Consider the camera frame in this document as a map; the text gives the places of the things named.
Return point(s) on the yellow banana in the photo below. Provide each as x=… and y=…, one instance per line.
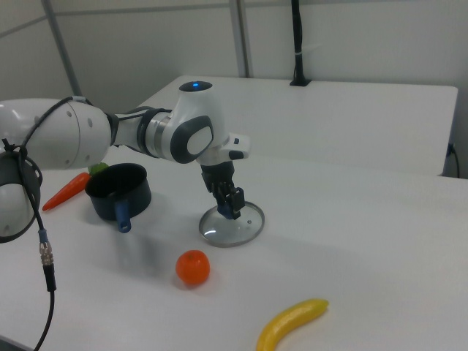
x=285, y=321

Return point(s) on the orange tangerine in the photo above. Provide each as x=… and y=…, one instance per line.
x=192, y=268

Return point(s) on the orange carrot with green leaves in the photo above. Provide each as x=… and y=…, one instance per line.
x=66, y=192

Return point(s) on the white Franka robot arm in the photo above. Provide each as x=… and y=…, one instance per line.
x=73, y=135

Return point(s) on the glass lid with blue knob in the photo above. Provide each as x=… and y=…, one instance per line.
x=226, y=234

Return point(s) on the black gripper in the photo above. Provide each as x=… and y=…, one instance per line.
x=218, y=179

